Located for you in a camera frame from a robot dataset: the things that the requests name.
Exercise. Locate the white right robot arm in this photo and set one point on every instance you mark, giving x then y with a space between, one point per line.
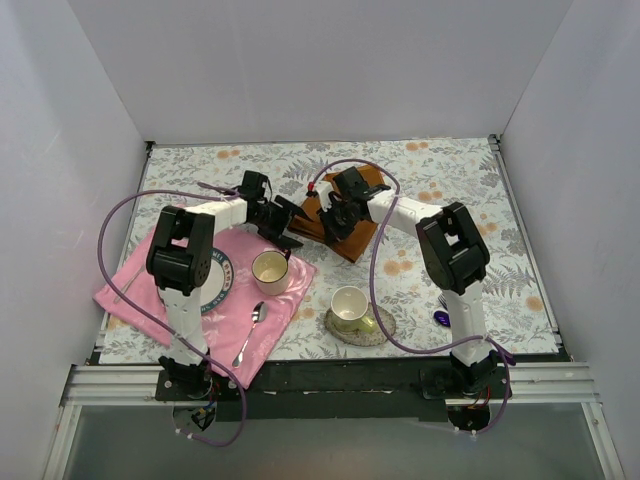
454 253

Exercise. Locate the silver fork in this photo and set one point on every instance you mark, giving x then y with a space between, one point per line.
128 284

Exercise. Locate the purple spoon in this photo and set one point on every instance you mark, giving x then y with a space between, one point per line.
442 318

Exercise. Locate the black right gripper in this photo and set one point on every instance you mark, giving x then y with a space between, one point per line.
330 226

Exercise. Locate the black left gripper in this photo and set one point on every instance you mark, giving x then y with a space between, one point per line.
282 222

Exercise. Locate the silver spoon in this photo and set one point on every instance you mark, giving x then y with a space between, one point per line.
257 316

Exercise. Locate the cream mug black handle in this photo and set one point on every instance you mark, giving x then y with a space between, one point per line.
270 270

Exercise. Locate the white plate green rim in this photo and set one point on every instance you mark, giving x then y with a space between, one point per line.
219 282

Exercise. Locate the pale green teacup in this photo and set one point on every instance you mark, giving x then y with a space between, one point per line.
349 306

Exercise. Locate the aluminium frame rail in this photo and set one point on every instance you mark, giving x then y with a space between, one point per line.
352 419

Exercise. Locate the floral patterned tablecloth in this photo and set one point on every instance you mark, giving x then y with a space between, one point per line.
434 171

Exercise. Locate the orange-brown cloth napkin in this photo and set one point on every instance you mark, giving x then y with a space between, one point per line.
354 245

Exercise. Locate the purple fork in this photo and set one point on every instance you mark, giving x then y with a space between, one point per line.
442 300

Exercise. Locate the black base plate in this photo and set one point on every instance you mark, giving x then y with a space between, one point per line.
419 387

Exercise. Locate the pink floral placemat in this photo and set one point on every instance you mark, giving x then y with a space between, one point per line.
228 324

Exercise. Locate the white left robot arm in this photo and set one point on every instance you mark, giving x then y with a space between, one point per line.
179 260

